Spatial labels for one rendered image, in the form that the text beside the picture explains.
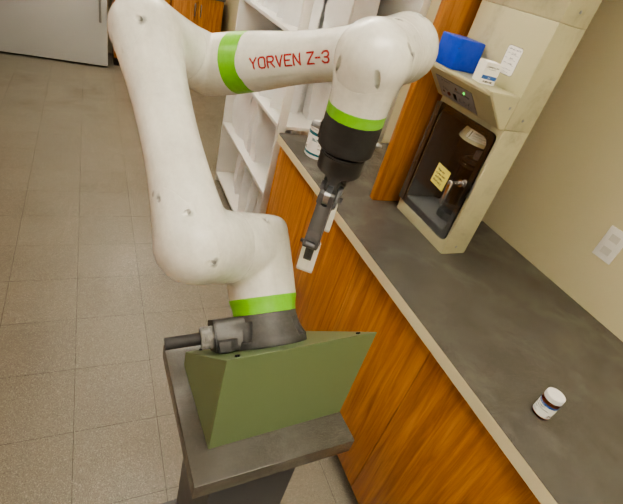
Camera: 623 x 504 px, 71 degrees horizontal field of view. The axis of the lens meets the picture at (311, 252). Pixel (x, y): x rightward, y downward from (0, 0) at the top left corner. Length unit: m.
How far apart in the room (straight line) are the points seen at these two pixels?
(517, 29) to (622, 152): 0.55
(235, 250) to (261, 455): 0.39
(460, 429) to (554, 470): 0.25
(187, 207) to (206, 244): 0.06
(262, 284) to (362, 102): 0.36
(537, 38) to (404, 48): 0.88
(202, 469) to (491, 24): 1.44
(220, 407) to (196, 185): 0.36
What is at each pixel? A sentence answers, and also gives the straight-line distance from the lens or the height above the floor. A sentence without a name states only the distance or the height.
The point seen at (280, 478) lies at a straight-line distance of 1.12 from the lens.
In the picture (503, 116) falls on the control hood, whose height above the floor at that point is 1.45.
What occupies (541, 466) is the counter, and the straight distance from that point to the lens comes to 1.16.
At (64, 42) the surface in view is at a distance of 6.02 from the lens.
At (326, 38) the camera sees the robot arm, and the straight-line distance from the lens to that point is 0.82.
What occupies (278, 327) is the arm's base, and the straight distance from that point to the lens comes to 0.79.
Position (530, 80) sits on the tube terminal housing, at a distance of 1.47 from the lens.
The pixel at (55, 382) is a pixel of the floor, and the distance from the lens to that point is 2.18.
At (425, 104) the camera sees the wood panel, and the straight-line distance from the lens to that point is 1.75.
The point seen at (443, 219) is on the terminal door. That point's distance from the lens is 1.62.
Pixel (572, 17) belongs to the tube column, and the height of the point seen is 1.73.
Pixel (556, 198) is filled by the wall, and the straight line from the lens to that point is 1.88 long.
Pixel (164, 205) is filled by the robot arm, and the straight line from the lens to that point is 0.71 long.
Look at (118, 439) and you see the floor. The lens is 2.00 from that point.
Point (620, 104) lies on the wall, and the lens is 1.81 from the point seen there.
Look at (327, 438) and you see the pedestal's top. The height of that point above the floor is 0.94.
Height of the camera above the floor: 1.70
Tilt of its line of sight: 34 degrees down
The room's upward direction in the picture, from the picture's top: 17 degrees clockwise
